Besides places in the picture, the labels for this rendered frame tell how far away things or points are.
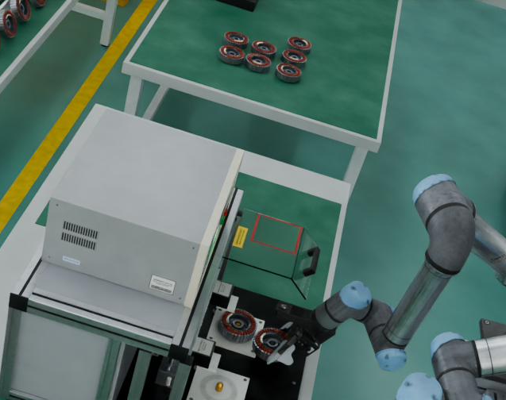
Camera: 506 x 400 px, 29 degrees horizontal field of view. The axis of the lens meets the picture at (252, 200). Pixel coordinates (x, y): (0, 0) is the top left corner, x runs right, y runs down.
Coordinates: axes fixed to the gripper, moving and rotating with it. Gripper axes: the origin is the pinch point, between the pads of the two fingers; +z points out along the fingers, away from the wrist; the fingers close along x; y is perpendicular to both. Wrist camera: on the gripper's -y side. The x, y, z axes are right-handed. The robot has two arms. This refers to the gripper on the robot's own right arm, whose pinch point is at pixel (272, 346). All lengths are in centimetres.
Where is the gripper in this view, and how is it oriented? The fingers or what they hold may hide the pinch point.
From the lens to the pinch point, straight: 278.0
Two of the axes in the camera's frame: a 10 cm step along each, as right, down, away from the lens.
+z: -6.3, 5.4, 5.7
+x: 2.7, -5.3, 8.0
